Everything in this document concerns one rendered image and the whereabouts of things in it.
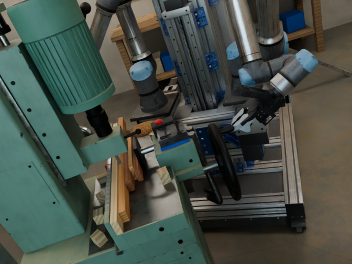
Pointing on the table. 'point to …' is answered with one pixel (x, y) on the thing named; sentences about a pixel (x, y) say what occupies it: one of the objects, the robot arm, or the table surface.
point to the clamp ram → (141, 151)
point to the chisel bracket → (104, 145)
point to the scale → (108, 185)
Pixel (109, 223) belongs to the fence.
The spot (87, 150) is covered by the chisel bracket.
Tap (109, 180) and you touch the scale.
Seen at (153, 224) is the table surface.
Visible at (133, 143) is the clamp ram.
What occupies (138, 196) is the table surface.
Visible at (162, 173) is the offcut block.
